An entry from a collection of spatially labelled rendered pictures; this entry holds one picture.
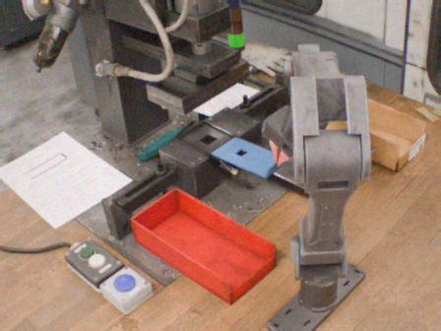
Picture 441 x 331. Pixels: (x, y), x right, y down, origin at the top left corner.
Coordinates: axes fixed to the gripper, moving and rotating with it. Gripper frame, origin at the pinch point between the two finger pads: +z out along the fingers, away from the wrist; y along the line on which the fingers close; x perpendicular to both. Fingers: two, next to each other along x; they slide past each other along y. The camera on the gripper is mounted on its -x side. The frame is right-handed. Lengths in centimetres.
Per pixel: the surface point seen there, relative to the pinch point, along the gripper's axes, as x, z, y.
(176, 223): 16.1, 15.5, 6.6
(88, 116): -69, 174, 133
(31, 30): -103, 215, 247
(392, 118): -35.5, 4.2, -6.5
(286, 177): -6.3, 10.1, -0.7
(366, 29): -63, 10, 18
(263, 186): -3.0, 13.5, 1.7
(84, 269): 37.6, 14.0, 8.8
